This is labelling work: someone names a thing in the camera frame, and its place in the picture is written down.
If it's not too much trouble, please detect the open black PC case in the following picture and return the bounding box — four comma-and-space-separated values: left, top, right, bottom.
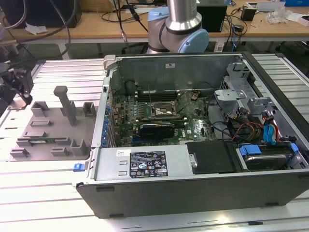
75, 51, 309, 219

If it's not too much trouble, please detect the wooden workbench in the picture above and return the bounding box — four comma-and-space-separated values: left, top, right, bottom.
0, 0, 309, 60

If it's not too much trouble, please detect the black office chair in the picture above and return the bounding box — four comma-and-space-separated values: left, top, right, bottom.
275, 41, 309, 80

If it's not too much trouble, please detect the green motherboard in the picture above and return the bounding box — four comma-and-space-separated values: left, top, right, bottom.
108, 89, 219, 147

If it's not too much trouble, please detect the black graphics card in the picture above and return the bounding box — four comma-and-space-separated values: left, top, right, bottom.
117, 121, 176, 139

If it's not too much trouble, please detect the crumpled white paper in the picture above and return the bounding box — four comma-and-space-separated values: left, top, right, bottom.
25, 21, 48, 36

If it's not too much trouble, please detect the large black computer box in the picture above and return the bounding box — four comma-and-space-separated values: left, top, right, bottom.
1, 0, 83, 29

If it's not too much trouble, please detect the black cylindrical component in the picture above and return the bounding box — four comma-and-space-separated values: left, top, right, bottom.
125, 80, 137, 95

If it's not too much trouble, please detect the hard disk in blue carrier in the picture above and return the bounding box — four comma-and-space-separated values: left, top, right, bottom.
238, 142, 300, 173

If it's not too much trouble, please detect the flat white box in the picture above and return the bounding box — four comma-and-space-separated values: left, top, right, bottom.
288, 12, 309, 27

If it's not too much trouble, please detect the black plastic drive shroud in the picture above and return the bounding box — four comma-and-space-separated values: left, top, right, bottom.
187, 141, 239, 175

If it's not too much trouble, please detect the grey case handle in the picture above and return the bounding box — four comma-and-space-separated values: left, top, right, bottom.
103, 55, 117, 71

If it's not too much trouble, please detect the blue flat wire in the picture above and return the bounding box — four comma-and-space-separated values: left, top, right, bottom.
262, 122, 279, 146

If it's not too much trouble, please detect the green RAM stick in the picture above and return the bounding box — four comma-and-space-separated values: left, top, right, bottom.
28, 138, 69, 144

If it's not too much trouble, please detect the clear plastic bag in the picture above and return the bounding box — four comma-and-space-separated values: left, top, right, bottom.
267, 6, 290, 25

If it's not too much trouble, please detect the small black cube box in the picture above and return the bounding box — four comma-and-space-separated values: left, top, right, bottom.
240, 6, 256, 22

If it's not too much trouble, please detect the metal socket cover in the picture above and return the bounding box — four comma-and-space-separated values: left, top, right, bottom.
174, 83, 195, 115

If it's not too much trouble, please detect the silver metal drive cage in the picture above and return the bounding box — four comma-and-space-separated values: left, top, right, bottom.
213, 61, 282, 126

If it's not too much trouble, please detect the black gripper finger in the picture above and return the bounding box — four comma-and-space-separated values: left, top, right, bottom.
0, 83, 12, 110
14, 69, 34, 105

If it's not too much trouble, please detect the silver power supply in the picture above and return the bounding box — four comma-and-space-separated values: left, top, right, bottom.
93, 146, 194, 181

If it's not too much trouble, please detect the CPU socket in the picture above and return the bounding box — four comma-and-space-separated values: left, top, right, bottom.
150, 100, 179, 118

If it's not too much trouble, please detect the grey plastic parts rack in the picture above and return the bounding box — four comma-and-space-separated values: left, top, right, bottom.
8, 86, 100, 161

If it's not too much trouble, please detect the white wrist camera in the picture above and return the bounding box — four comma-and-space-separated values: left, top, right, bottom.
0, 40, 20, 57

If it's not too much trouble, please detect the blue box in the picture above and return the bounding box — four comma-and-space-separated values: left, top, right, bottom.
284, 0, 309, 7

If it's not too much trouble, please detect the yellow red wire bundle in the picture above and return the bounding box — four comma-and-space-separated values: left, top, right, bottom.
231, 120, 264, 143

